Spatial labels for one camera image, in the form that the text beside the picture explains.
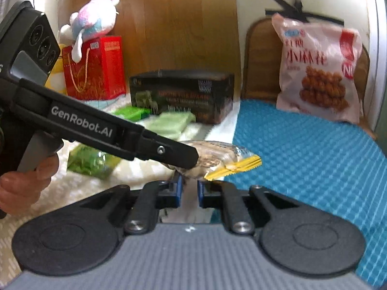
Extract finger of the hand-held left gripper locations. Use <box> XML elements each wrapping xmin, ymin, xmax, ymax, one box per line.
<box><xmin>133</xmin><ymin>128</ymin><xmax>199</xmax><ymax>170</ymax></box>

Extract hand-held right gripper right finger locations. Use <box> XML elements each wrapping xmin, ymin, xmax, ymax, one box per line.
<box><xmin>197</xmin><ymin>180</ymin><xmax>300</xmax><ymax>235</ymax></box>

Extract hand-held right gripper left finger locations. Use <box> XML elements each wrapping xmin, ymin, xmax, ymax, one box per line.
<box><xmin>80</xmin><ymin>175</ymin><xmax>184</xmax><ymax>235</ymax></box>

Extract clear snack packet yellow ends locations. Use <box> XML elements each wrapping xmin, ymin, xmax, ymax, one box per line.
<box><xmin>163</xmin><ymin>140</ymin><xmax>262</xmax><ymax>182</ymax></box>

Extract bright green snack packet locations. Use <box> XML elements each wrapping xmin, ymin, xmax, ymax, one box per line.
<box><xmin>113</xmin><ymin>106</ymin><xmax>150</xmax><ymax>122</ymax></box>

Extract clear green snack packet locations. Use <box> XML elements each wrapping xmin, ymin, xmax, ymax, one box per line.
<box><xmin>67</xmin><ymin>144</ymin><xmax>120</xmax><ymax>180</ymax></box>

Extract person's left hand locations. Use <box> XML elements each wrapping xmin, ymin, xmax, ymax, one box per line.
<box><xmin>0</xmin><ymin>153</ymin><xmax>60</xmax><ymax>218</ymax></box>

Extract pale green snack packet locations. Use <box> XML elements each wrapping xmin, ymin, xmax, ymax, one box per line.
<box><xmin>142</xmin><ymin>112</ymin><xmax>197</xmax><ymax>141</ymax></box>

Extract yellow plush toy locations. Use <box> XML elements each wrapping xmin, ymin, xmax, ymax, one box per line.
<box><xmin>45</xmin><ymin>44</ymin><xmax>68</xmax><ymax>95</ymax></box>

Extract black printed carton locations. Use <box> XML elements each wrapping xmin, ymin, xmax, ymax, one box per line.
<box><xmin>129</xmin><ymin>69</ymin><xmax>236</xmax><ymax>125</ymax></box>

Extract red gift bag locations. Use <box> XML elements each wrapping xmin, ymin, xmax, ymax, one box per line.
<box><xmin>62</xmin><ymin>36</ymin><xmax>127</xmax><ymax>101</ymax></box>

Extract white pastel plush toy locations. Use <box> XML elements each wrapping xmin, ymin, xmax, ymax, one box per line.
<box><xmin>59</xmin><ymin>0</ymin><xmax>120</xmax><ymax>62</ymax></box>

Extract blue textured mat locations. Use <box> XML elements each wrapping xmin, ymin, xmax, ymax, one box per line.
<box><xmin>211</xmin><ymin>98</ymin><xmax>387</xmax><ymax>288</ymax></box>

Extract wooden headboard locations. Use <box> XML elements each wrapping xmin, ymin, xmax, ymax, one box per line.
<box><xmin>116</xmin><ymin>0</ymin><xmax>242</xmax><ymax>115</ymax></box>

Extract pink snack bag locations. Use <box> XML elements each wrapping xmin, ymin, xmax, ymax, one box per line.
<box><xmin>271</xmin><ymin>13</ymin><xmax>363</xmax><ymax>124</ymax></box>

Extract black tape cross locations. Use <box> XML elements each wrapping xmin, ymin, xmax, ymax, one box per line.
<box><xmin>265</xmin><ymin>0</ymin><xmax>345</xmax><ymax>26</ymax></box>

